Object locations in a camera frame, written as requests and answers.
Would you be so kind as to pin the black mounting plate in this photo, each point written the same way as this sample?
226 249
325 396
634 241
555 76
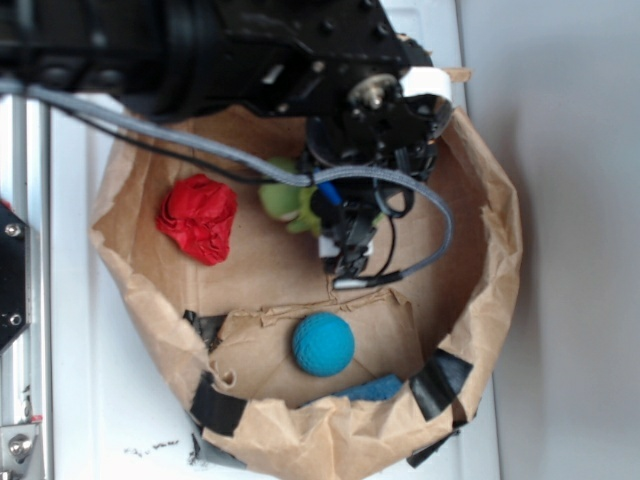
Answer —
14 276

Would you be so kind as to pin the blue sponge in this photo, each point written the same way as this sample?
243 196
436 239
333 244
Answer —
380 389

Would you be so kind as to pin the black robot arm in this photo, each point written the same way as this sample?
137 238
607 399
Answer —
156 57

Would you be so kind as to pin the blue foam ball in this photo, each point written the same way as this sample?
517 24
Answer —
323 344

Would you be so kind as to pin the aluminium frame rail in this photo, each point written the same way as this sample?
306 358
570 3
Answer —
26 367

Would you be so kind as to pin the red crumpled paper ball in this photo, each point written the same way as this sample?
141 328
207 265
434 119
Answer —
198 214

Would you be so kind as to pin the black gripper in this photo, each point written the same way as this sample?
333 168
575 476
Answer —
364 91

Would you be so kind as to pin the brown paper bag bin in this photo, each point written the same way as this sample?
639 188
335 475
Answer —
221 336

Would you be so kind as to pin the metal corner bracket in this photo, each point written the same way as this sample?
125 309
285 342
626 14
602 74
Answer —
21 452

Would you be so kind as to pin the green plush animal toy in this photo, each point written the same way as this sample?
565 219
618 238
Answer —
310 210

